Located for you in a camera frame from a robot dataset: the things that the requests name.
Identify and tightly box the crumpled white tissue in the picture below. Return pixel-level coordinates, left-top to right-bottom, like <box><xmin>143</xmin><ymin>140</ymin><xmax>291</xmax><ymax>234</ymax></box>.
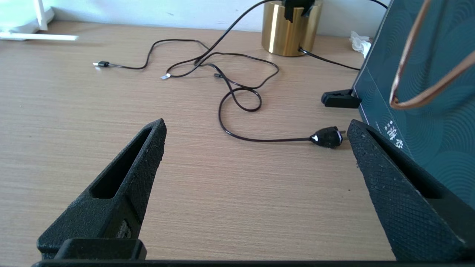
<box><xmin>350</xmin><ymin>31</ymin><xmax>372</xmax><ymax>53</ymax></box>

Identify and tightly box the dark monitor screen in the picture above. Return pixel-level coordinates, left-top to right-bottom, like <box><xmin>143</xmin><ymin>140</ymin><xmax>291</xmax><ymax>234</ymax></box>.
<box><xmin>353</xmin><ymin>0</ymin><xmax>475</xmax><ymax>212</ymax></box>

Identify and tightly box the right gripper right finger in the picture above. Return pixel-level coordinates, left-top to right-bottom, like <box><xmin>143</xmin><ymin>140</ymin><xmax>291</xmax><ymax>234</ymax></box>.
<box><xmin>347</xmin><ymin>119</ymin><xmax>475</xmax><ymax>262</ymax></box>

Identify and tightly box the black plastic clip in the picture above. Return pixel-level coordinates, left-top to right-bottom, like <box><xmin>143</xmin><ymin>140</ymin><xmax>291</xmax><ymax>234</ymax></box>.
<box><xmin>321</xmin><ymin>89</ymin><xmax>361</xmax><ymax>108</ymax></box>

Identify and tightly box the brass desk lamp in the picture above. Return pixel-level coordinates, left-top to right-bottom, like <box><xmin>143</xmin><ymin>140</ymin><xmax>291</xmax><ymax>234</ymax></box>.
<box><xmin>262</xmin><ymin>0</ymin><xmax>323</xmax><ymax>57</ymax></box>

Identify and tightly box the black lamp power cable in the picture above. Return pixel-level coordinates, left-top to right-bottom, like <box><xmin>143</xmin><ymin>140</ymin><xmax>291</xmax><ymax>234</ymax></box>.
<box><xmin>193</xmin><ymin>0</ymin><xmax>390</xmax><ymax>149</ymax></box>

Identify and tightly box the white wifi router with antennas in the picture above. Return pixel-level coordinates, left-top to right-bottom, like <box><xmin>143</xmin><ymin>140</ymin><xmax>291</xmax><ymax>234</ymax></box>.
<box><xmin>0</xmin><ymin>0</ymin><xmax>79</xmax><ymax>41</ymax></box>

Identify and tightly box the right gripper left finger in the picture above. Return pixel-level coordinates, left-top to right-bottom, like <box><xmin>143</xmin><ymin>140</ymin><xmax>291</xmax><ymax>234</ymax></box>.
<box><xmin>37</xmin><ymin>119</ymin><xmax>167</xmax><ymax>260</ymax></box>

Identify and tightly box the black usb cable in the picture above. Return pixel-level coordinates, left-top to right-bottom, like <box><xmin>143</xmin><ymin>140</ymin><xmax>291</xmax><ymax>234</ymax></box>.
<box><xmin>93</xmin><ymin>39</ymin><xmax>279</xmax><ymax>90</ymax></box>

